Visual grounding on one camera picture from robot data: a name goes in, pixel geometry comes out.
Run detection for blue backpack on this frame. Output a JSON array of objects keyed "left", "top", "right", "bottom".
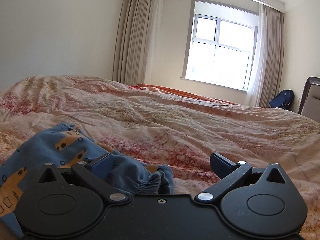
[{"left": 269, "top": 89, "right": 295, "bottom": 110}]

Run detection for blue children's pants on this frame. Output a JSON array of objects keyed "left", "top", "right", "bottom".
[{"left": 1, "top": 123, "right": 174, "bottom": 238}]

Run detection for brown padded headboard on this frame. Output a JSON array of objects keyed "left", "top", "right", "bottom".
[{"left": 298, "top": 77, "right": 320, "bottom": 122}]

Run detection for right beige curtain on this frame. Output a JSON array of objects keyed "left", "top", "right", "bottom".
[{"left": 246, "top": 4, "right": 285, "bottom": 108}]

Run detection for orange bed sheet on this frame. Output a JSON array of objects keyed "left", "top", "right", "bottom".
[{"left": 128, "top": 83, "right": 238, "bottom": 105}]

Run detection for beige curtain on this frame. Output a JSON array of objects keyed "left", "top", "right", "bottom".
[
  {"left": 246, "top": 4, "right": 285, "bottom": 108},
  {"left": 112, "top": 0, "right": 164, "bottom": 85}
]

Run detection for left beige curtain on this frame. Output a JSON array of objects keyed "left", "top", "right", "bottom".
[{"left": 112, "top": 0, "right": 164, "bottom": 85}]

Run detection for grey framed window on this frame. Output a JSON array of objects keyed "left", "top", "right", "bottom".
[{"left": 182, "top": 0, "right": 259, "bottom": 91}]

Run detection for pink floral quilt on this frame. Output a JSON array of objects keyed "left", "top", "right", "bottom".
[{"left": 1, "top": 76, "right": 319, "bottom": 239}]

